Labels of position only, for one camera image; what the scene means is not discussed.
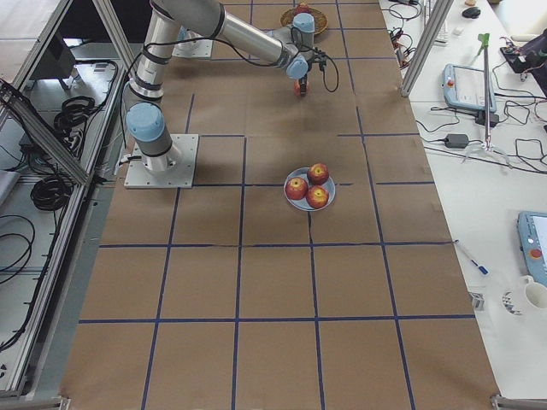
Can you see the woven wicker basket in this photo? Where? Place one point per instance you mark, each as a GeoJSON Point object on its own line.
{"type": "Point", "coordinates": [321, 21]}

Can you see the red apple in basket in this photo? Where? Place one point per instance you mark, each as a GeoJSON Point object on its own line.
{"type": "Point", "coordinates": [302, 8]}

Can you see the red apple top plate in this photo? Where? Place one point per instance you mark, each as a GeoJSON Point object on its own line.
{"type": "Point", "coordinates": [318, 174]}

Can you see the red apple plate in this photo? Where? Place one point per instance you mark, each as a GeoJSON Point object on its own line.
{"type": "Point", "coordinates": [296, 188]}
{"type": "Point", "coordinates": [317, 197]}
{"type": "Point", "coordinates": [318, 174]}

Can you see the red apple left plate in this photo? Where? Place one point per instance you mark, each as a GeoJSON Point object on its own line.
{"type": "Point", "coordinates": [296, 188]}

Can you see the red apple front plate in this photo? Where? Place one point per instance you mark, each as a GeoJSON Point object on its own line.
{"type": "Point", "coordinates": [317, 197]}

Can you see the light blue plate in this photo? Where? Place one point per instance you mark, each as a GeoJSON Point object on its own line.
{"type": "Point", "coordinates": [302, 205]}

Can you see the blue teach pendant upper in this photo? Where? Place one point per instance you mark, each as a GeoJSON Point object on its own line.
{"type": "Point", "coordinates": [464, 87]}

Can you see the blue teach pendant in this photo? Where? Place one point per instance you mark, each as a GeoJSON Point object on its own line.
{"type": "Point", "coordinates": [531, 227]}
{"type": "Point", "coordinates": [464, 87]}

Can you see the black power adapter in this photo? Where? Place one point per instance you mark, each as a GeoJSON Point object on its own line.
{"type": "Point", "coordinates": [456, 141]}

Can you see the black computer mouse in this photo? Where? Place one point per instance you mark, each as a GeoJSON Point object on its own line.
{"type": "Point", "coordinates": [471, 12]}

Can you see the long reacher grabber tool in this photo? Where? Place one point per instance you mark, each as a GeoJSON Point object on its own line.
{"type": "Point", "coordinates": [486, 146]}

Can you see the brown paper table cover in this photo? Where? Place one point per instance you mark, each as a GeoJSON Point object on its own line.
{"type": "Point", "coordinates": [225, 296]}

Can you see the blue white pen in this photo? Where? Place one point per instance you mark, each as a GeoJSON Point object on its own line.
{"type": "Point", "coordinates": [480, 267]}

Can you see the blue teach pendant lower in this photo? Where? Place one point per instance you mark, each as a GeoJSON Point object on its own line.
{"type": "Point", "coordinates": [531, 227]}

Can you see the small checker marker cube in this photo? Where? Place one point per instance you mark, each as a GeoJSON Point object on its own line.
{"type": "Point", "coordinates": [477, 301]}

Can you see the white ceramic mug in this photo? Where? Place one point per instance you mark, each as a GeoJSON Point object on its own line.
{"type": "Point", "coordinates": [527, 297]}

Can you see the aluminium frame post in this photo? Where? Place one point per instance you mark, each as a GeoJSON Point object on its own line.
{"type": "Point", "coordinates": [436, 20]}

